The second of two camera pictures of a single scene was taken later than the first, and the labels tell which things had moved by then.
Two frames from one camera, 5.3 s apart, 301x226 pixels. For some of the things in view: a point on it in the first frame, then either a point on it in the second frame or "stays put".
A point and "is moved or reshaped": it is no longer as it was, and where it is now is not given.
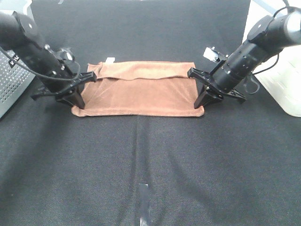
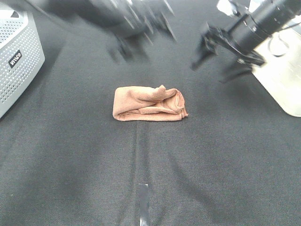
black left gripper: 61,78 to 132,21
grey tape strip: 144,206 stays put
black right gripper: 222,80 to 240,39
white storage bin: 281,75 stays put
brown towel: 140,88 is moved or reshaped
